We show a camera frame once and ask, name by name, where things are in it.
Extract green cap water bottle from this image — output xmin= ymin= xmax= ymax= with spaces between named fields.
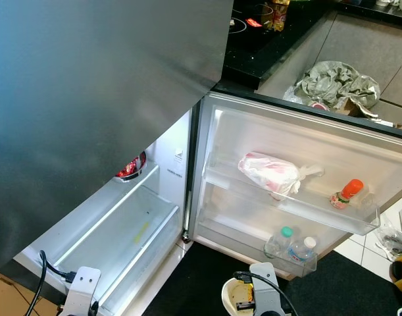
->
xmin=265 ymin=226 xmax=294 ymax=259

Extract orange cap sauce bottle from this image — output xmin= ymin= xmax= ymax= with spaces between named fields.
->
xmin=330 ymin=178 xmax=364 ymax=211

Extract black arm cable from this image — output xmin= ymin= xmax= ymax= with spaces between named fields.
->
xmin=232 ymin=271 xmax=300 ymax=316
xmin=24 ymin=250 xmax=78 ymax=316

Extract yellow red snack packet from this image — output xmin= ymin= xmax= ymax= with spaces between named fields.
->
xmin=266 ymin=0 xmax=292 ymax=33

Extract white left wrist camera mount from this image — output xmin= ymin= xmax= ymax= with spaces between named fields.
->
xmin=59 ymin=266 xmax=102 ymax=310

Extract yellow instant noodle cup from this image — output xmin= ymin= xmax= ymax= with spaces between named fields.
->
xmin=221 ymin=276 xmax=258 ymax=315

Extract black kitchen countertop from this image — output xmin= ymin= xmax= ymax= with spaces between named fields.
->
xmin=220 ymin=0 xmax=341 ymax=90

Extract large grey freezer door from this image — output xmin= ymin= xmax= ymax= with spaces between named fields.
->
xmin=0 ymin=0 xmax=234 ymax=272

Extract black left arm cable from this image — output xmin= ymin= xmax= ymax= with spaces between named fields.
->
xmin=24 ymin=250 xmax=78 ymax=316

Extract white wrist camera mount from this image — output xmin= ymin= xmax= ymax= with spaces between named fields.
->
xmin=59 ymin=266 xmax=102 ymax=310
xmin=245 ymin=261 xmax=288 ymax=313

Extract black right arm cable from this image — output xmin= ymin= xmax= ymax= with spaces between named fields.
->
xmin=232 ymin=271 xmax=300 ymax=316

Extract red bowl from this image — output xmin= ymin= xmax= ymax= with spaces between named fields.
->
xmin=114 ymin=151 xmax=148 ymax=180

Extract crumpled grey plastic bag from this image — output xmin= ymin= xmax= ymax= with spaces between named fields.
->
xmin=282 ymin=60 xmax=383 ymax=119

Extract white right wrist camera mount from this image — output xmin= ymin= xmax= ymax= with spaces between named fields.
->
xmin=245 ymin=261 xmax=288 ymax=313

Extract pink white plastic bag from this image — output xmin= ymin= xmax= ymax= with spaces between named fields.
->
xmin=238 ymin=152 xmax=324 ymax=201

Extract fridge door with shelves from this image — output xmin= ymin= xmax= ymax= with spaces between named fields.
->
xmin=186 ymin=91 xmax=402 ymax=281

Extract white cap water bottle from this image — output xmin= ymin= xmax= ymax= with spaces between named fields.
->
xmin=287 ymin=236 xmax=318 ymax=268

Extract white fridge compartment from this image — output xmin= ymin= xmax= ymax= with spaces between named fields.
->
xmin=15 ymin=111 xmax=192 ymax=316

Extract black floor mat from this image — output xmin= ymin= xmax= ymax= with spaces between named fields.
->
xmin=140 ymin=238 xmax=402 ymax=316

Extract crumpled clear plastic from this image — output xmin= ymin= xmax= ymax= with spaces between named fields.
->
xmin=374 ymin=223 xmax=402 ymax=256

